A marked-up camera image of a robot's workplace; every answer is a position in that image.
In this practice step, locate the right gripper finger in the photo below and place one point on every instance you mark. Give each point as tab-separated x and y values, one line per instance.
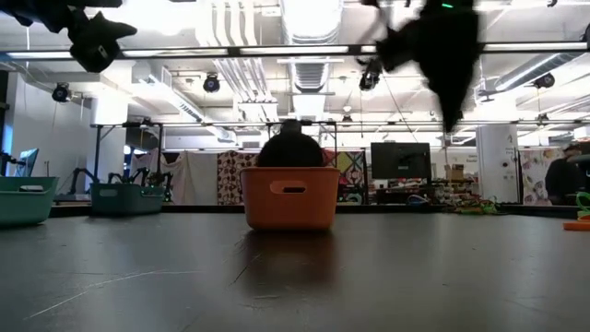
451	97

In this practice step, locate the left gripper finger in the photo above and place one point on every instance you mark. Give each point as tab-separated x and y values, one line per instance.
113	28

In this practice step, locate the black background robot arm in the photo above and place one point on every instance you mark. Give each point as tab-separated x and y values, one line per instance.
80	177
138	177

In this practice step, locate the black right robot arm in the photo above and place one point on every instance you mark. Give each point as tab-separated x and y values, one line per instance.
461	7

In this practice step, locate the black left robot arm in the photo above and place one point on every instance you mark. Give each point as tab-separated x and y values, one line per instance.
41	14

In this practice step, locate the orange rubber band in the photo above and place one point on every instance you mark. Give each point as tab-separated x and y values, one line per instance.
465	210
578	226

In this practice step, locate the dark bands top-right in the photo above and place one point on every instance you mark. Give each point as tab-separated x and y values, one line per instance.
484	207

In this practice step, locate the green rubber band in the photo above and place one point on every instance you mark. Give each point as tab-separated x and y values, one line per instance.
584	203

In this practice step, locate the black hanging spotlight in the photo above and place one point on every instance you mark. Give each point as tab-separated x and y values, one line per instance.
61	93
211	84
545	81
370	76

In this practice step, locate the brown cardboard box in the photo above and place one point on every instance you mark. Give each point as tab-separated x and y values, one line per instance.
456	173

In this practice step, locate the white round column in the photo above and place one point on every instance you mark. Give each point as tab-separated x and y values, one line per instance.
497	161

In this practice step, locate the black computer monitor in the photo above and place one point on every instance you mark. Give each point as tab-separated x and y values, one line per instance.
401	160

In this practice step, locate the pale floral cloth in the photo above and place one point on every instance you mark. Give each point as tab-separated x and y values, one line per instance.
534	175

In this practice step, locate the colourful patchwork quilt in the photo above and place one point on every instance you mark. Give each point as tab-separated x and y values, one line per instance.
350	170

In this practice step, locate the slim tilted monitor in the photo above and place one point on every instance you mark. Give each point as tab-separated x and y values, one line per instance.
28	162

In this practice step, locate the dark teal plastic basket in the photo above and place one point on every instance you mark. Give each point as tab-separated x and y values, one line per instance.
129	200

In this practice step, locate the white hanging cloth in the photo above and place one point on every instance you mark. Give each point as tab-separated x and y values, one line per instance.
193	177

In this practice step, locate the mint green plastic basket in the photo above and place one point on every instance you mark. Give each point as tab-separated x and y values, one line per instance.
23	207

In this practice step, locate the orange plastic basket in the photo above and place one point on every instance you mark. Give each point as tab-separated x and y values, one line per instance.
313	203

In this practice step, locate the brown patterned cloth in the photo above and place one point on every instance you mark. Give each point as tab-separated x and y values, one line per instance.
232	180

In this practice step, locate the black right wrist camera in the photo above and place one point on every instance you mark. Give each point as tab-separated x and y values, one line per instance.
396	50

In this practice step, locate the black background rig frame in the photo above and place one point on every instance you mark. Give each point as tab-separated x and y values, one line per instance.
97	152

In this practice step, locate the black overhead rail with lights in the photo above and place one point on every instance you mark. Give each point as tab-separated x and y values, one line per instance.
235	50

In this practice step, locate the black table frame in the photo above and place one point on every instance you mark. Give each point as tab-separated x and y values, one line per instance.
392	209

